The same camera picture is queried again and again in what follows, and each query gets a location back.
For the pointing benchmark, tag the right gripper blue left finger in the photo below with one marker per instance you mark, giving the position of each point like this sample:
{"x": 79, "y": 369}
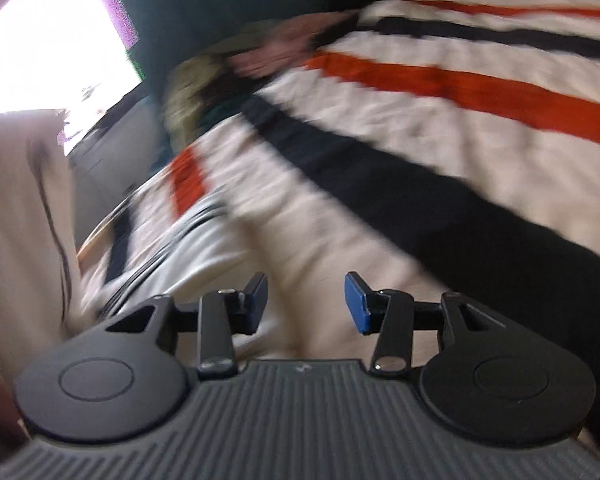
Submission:
{"x": 223, "y": 314}

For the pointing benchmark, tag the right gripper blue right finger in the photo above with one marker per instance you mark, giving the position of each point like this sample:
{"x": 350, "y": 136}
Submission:
{"x": 387, "y": 313}

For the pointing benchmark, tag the white track jacket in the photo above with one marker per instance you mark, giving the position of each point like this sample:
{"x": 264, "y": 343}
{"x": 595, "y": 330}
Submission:
{"x": 45, "y": 219}

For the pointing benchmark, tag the striped bed blanket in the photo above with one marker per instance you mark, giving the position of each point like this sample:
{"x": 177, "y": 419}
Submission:
{"x": 429, "y": 145}

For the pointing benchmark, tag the yellow-green knit blanket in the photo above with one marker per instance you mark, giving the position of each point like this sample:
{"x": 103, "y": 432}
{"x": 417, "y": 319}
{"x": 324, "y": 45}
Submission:
{"x": 183, "y": 103}

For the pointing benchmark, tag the pink garment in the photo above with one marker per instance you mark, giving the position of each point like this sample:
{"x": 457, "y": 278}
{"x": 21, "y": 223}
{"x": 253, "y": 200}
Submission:
{"x": 291, "y": 42}

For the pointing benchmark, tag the olive green garment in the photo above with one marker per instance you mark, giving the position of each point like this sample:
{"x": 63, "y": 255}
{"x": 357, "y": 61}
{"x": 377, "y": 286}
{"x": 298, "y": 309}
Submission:
{"x": 249, "y": 37}

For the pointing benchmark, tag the window with dark frame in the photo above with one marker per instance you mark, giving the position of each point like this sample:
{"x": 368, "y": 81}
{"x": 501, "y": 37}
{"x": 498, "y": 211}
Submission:
{"x": 67, "y": 55}

